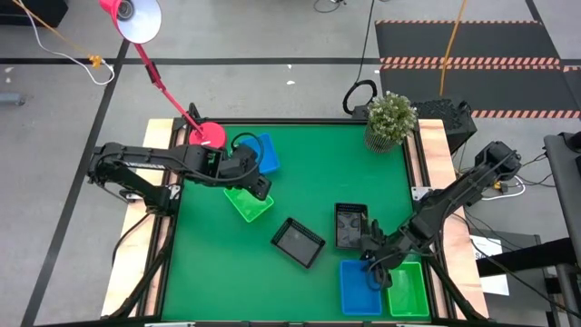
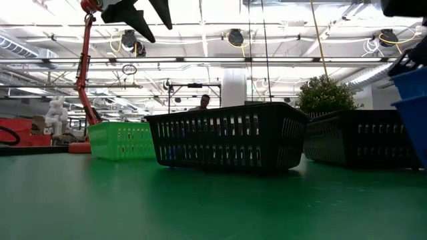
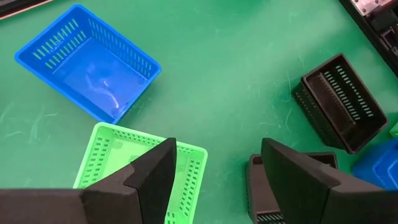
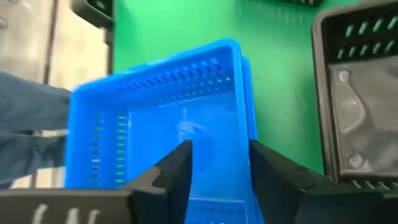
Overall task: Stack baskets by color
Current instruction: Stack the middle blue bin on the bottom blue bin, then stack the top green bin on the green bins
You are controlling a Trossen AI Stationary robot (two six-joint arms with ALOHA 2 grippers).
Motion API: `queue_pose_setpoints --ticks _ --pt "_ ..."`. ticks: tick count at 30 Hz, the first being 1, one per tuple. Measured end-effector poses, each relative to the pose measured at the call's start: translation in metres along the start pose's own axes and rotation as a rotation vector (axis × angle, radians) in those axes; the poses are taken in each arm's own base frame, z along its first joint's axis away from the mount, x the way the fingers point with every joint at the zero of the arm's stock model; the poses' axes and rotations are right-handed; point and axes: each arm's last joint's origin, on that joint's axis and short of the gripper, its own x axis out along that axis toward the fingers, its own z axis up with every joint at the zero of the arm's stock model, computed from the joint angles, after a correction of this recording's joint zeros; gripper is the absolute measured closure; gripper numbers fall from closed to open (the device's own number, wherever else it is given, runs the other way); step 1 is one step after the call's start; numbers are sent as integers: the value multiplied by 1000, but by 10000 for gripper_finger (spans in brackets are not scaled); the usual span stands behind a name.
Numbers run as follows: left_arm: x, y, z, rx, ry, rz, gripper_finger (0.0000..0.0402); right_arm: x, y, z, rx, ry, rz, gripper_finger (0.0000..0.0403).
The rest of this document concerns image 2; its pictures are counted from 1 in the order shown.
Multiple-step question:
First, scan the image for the person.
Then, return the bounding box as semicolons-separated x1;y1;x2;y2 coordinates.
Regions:
188;94;211;111

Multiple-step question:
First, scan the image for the black metal frame stand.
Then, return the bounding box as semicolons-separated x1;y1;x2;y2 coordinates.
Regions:
167;82;223;109

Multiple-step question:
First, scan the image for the overhead LED light bar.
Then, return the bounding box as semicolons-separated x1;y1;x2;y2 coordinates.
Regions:
0;56;400;65

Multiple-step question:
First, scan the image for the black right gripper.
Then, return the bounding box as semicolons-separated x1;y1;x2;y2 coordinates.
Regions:
387;35;427;78

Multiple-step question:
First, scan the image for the green slotted plastic basket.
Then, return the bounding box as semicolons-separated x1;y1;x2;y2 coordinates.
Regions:
87;121;157;162

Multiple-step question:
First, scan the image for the small black ceiling cable reel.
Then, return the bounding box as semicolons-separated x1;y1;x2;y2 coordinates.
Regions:
132;39;147;57

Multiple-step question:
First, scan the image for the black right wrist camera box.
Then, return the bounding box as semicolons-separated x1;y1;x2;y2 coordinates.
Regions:
380;0;427;18

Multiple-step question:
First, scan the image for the red crate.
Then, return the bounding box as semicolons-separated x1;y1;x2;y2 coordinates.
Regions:
0;118;53;147

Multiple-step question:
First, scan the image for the black table frame rail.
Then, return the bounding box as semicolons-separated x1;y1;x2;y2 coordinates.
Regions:
0;145;91;157

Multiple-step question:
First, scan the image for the potted plant in striped pot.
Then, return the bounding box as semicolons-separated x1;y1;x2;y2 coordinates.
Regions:
298;75;365;120

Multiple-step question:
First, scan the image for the black hanging ring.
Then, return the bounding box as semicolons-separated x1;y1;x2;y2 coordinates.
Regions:
121;63;138;76

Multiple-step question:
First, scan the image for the thin black hanging cable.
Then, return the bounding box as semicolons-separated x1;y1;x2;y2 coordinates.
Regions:
260;0;273;103
247;0;254;103

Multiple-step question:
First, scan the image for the yellow slanted pole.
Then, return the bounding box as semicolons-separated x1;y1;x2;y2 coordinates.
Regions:
309;0;330;81

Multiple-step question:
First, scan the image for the white round pillar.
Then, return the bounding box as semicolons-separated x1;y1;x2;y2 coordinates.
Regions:
222;68;248;108

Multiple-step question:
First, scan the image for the black curved handle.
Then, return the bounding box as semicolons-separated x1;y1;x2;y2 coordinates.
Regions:
0;125;21;147

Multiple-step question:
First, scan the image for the white figure statue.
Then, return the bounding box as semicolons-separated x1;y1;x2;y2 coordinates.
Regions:
44;95;70;137

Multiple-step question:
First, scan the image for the blue slotted plastic basket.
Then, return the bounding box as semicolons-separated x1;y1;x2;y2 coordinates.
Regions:
391;95;427;168
389;65;427;101

